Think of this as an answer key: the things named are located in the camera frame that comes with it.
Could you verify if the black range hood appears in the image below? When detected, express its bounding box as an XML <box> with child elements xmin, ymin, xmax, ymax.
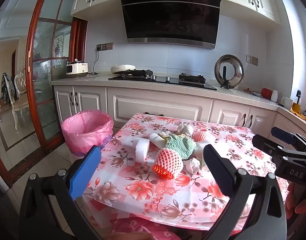
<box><xmin>119</xmin><ymin>0</ymin><xmax>223</xmax><ymax>50</ymax></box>

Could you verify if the small white labelled bottle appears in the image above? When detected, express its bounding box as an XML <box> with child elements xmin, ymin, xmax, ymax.
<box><xmin>149</xmin><ymin>133</ymin><xmax>168</xmax><ymax>147</ymax></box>

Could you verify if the pink lined trash bin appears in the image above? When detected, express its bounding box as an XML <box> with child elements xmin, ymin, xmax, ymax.
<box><xmin>61</xmin><ymin>110</ymin><xmax>114</xmax><ymax>156</ymax></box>

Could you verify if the dark patterned cloth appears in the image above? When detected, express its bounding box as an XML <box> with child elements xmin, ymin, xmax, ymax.
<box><xmin>1</xmin><ymin>72</ymin><xmax>18</xmax><ymax>103</ymax></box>

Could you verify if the white lower kitchen cabinet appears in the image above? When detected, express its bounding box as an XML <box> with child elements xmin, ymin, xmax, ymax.
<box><xmin>53</xmin><ymin>85</ymin><xmax>278</xmax><ymax>135</ymax></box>

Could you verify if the black gas stove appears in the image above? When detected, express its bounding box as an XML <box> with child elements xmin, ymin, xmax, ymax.
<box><xmin>108</xmin><ymin>69</ymin><xmax>217</xmax><ymax>91</ymax></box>

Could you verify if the white rice cooker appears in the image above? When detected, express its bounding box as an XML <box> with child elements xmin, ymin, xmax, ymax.
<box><xmin>66</xmin><ymin>59</ymin><xmax>89</xmax><ymax>78</ymax></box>

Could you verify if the triple wall socket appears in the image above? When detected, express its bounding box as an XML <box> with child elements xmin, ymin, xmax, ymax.
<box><xmin>97</xmin><ymin>42</ymin><xmax>114</xmax><ymax>51</ymax></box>

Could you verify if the white tissue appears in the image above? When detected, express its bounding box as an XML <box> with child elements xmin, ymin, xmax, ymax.
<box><xmin>177</xmin><ymin>123</ymin><xmax>194</xmax><ymax>136</ymax></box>
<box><xmin>184</xmin><ymin>158</ymin><xmax>202</xmax><ymax>174</ymax></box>

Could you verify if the white cup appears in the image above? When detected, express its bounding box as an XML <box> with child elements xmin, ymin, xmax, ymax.
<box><xmin>281</xmin><ymin>97</ymin><xmax>294</xmax><ymax>110</ymax></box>

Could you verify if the pink floral tablecloth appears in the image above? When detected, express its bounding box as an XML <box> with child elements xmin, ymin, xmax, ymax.
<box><xmin>81</xmin><ymin>113</ymin><xmax>290</xmax><ymax>230</ymax></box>

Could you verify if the white paper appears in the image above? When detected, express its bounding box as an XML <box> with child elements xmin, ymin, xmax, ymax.
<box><xmin>194</xmin><ymin>144</ymin><xmax>206</xmax><ymax>167</ymax></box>

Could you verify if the white foam block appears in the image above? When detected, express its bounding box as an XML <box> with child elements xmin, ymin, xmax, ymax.
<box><xmin>132</xmin><ymin>137</ymin><xmax>150</xmax><ymax>162</ymax></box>

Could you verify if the small red foam fruit net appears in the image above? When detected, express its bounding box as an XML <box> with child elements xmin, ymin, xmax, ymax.
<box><xmin>192</xmin><ymin>131</ymin><xmax>210</xmax><ymax>142</ymax></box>

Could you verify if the oil bottle with black cap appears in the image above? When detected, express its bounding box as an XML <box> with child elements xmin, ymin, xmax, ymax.
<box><xmin>292</xmin><ymin>90</ymin><xmax>302</xmax><ymax>113</ymax></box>

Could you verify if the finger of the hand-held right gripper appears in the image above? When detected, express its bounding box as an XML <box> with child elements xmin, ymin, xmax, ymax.
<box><xmin>271</xmin><ymin>127</ymin><xmax>297</xmax><ymax>145</ymax></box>
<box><xmin>252</xmin><ymin>134</ymin><xmax>293</xmax><ymax>157</ymax></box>

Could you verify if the person's right hand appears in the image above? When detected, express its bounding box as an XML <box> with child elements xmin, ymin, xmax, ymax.
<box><xmin>284</xmin><ymin>183</ymin><xmax>306</xmax><ymax>220</ymax></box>

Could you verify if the white carved dining chair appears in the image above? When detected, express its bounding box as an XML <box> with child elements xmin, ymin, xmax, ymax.
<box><xmin>11</xmin><ymin>71</ymin><xmax>29</xmax><ymax>130</ymax></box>

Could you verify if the large red foam fruit net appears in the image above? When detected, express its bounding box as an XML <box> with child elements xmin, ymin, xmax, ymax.
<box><xmin>152</xmin><ymin>148</ymin><xmax>184</xmax><ymax>180</ymax></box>

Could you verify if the black lid stand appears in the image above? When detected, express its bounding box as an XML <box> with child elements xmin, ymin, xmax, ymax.
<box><xmin>220</xmin><ymin>66</ymin><xmax>231</xmax><ymax>90</ymax></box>

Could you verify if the steel pot lid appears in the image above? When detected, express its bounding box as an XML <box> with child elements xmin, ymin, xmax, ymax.
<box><xmin>214</xmin><ymin>54</ymin><xmax>244</xmax><ymax>89</ymax></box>

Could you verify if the green foam fruit net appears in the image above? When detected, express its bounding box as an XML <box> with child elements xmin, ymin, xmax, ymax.
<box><xmin>165</xmin><ymin>134</ymin><xmax>196</xmax><ymax>160</ymax></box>

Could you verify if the wooden glass sliding door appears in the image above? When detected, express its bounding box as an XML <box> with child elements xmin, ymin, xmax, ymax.
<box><xmin>25</xmin><ymin>0</ymin><xmax>79</xmax><ymax>153</ymax></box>

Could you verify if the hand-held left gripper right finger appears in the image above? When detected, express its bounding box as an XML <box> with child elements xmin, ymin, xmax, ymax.
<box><xmin>203</xmin><ymin>144</ymin><xmax>287</xmax><ymax>240</ymax></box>

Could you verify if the white flat pan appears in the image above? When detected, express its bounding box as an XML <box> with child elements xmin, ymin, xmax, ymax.
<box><xmin>110</xmin><ymin>64</ymin><xmax>136</xmax><ymax>75</ymax></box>

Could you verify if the red wooden door post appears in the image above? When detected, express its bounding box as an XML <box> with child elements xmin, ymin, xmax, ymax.
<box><xmin>70</xmin><ymin>17</ymin><xmax>88</xmax><ymax>60</ymax></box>

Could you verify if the black power cable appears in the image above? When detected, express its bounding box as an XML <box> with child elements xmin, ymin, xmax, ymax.
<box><xmin>93</xmin><ymin>50</ymin><xmax>101</xmax><ymax>75</ymax></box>

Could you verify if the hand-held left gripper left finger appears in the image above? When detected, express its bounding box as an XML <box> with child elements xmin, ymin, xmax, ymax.
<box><xmin>19</xmin><ymin>145</ymin><xmax>111</xmax><ymax>240</ymax></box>

